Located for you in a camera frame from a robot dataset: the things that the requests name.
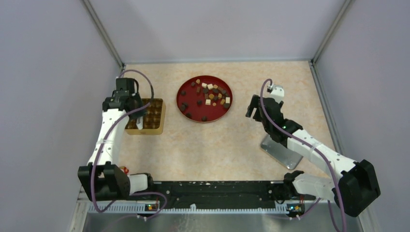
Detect steel serving tongs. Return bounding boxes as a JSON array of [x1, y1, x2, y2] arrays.
[[136, 116, 144, 130]]

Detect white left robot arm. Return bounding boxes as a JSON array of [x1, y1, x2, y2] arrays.
[[77, 78, 155, 202]]

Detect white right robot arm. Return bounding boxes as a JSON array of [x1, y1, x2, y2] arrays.
[[246, 95, 381, 217]]

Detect gold chocolate box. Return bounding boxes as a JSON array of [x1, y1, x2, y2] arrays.
[[125, 98, 166, 135]]

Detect red round tray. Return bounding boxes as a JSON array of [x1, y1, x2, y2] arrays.
[[176, 75, 234, 123]]

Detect silver box lid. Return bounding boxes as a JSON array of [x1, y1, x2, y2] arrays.
[[260, 135, 303, 170]]

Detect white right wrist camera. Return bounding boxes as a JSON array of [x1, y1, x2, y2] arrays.
[[267, 84, 285, 103]]

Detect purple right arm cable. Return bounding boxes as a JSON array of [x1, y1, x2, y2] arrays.
[[260, 78, 348, 232]]

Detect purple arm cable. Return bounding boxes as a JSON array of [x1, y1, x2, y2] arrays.
[[90, 69, 168, 221], [260, 78, 348, 232]]

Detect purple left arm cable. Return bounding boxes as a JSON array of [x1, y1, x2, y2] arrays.
[[90, 69, 168, 221]]

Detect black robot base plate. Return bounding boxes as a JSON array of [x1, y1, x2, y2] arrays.
[[125, 181, 316, 210]]

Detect white cable duct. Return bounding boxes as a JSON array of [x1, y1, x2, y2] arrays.
[[105, 203, 289, 215]]

